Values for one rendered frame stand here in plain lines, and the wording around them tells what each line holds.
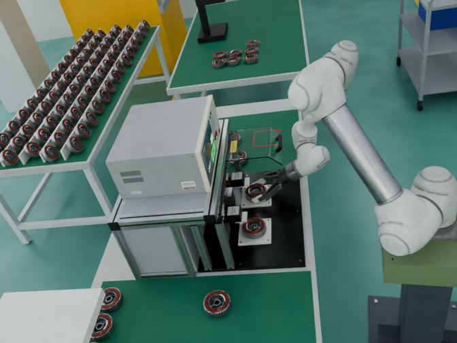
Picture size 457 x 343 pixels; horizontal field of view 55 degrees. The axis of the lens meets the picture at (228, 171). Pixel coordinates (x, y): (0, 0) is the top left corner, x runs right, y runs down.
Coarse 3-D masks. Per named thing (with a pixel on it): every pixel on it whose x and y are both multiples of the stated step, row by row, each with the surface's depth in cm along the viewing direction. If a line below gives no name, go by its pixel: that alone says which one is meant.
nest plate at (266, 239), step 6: (270, 222) 207; (240, 228) 208; (270, 228) 204; (240, 234) 205; (270, 234) 201; (240, 240) 202; (246, 240) 201; (252, 240) 201; (258, 240) 200; (264, 240) 199; (270, 240) 199
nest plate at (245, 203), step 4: (268, 184) 228; (244, 188) 230; (268, 188) 226; (244, 192) 227; (260, 192) 225; (244, 196) 225; (244, 200) 222; (264, 200) 220; (268, 200) 219; (244, 204) 220; (248, 204) 219; (252, 204) 219; (256, 204) 218; (260, 204) 218; (264, 204) 217; (268, 204) 217
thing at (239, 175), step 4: (232, 172) 219; (236, 172) 219; (240, 172) 218; (232, 176) 217; (236, 176) 216; (240, 176) 215; (244, 176) 219; (232, 180) 214; (236, 180) 214; (240, 180) 214; (244, 180) 218; (248, 180) 218; (228, 184) 216; (232, 184) 216; (236, 184) 215; (240, 184) 215; (244, 184) 216; (248, 184) 216
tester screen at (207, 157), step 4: (208, 128) 187; (208, 132) 186; (208, 136) 185; (208, 140) 185; (204, 144) 177; (208, 144) 184; (212, 144) 192; (204, 148) 176; (208, 148) 183; (204, 152) 175; (208, 152) 183; (204, 156) 175; (208, 156) 182; (204, 160) 174; (208, 160) 181; (212, 160) 189; (204, 164) 173; (208, 164) 181; (208, 168) 180; (212, 168) 188; (208, 172) 179; (208, 176) 178
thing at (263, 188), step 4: (252, 184) 225; (256, 184) 224; (260, 184) 224; (248, 188) 223; (252, 188) 224; (256, 188) 225; (260, 188) 223; (264, 188) 221; (248, 192) 221; (252, 192) 222; (264, 192) 219; (248, 196) 219; (252, 196) 218; (256, 196) 217; (248, 200) 221
